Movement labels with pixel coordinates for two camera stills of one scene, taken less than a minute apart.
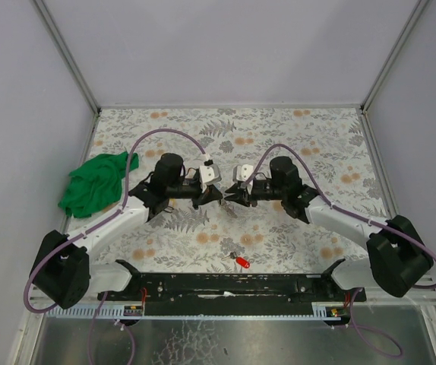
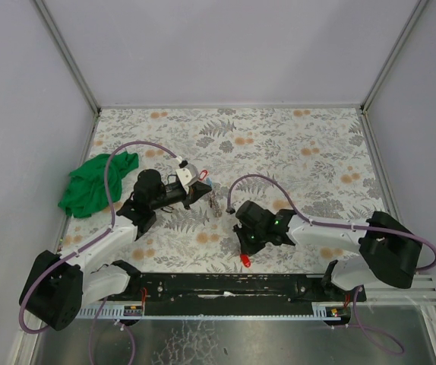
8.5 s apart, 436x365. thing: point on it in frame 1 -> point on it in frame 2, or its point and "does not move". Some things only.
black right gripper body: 246,195 -> 247,242
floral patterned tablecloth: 224,236 does not move
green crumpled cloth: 96,183 does not move
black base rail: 232,293 does not move
